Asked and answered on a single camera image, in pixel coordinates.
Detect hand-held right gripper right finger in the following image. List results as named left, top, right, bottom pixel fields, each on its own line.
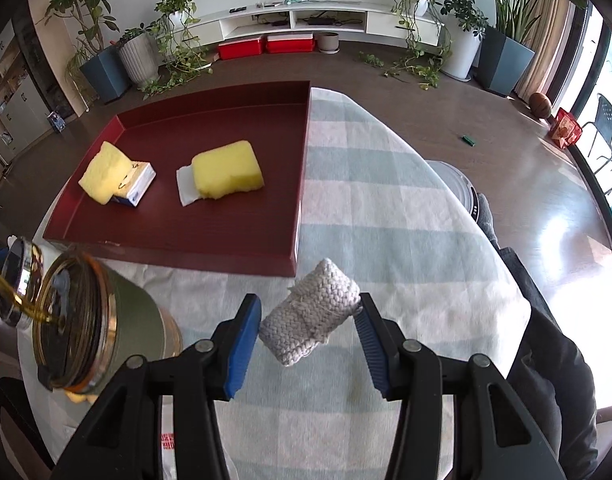
left=355, top=292, right=567, bottom=480

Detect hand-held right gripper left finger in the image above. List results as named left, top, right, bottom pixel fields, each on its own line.
left=50, top=294, right=263, bottom=480

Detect grey knit cloth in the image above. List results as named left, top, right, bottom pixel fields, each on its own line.
left=258, top=258, right=363, bottom=367

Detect white sachet with red print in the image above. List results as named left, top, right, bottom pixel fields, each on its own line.
left=155, top=397, right=177, bottom=480

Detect dark red tray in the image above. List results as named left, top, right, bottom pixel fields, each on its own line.
left=42, top=80, right=311, bottom=278

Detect white paper napkin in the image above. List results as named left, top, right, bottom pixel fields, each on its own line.
left=177, top=164, right=207, bottom=207

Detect thick yellow sponge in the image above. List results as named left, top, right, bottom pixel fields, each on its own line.
left=192, top=140, right=265, bottom=201

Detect blue tissue pack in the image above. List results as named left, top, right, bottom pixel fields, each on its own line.
left=110, top=160, right=157, bottom=209

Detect thin yellow sponge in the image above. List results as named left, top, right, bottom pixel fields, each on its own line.
left=79, top=141, right=136, bottom=206

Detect green white checked tablecloth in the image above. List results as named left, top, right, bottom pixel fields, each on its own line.
left=16, top=87, right=532, bottom=480

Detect green glass tumbler with straw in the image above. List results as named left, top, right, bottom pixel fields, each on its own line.
left=0, top=252, right=184, bottom=406

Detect person's leg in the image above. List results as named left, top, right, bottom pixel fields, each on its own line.
left=478, top=207, right=612, bottom=480

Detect white round device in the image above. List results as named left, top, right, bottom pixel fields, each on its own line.
left=426, top=160, right=492, bottom=226

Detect red gift bag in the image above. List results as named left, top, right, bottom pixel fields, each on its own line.
left=550, top=108, right=584, bottom=150

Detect basketball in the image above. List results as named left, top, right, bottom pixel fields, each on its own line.
left=530, top=91, right=553, bottom=119

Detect tall plant in blue pot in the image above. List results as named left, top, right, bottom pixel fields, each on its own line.
left=36, top=0, right=131, bottom=106

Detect plant in white ribbed pot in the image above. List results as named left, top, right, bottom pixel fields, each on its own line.
left=116, top=22, right=161, bottom=87

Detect bushy plant in white pot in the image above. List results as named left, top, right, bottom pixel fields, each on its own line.
left=436, top=0, right=488, bottom=81

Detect large-leaf plant in blue pot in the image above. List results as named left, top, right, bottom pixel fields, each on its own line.
left=463, top=0, right=587, bottom=97

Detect white television cabinet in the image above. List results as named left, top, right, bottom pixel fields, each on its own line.
left=183, top=1, right=445, bottom=43

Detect white side cabinet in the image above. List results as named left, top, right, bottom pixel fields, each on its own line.
left=0, top=20, right=54, bottom=171

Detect black mesh chair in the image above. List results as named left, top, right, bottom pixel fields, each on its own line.
left=583, top=92, right=612, bottom=161

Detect trailing pothos plant on stand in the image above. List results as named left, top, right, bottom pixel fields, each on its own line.
left=140, top=0, right=214, bottom=101

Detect beige curtain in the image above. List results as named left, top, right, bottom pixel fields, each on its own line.
left=513, top=0, right=582, bottom=103

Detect trailing pothos in white pot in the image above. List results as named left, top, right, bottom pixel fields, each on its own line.
left=391, top=0, right=444, bottom=88

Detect black sliding door frame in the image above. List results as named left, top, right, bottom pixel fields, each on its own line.
left=568, top=0, right=612, bottom=291

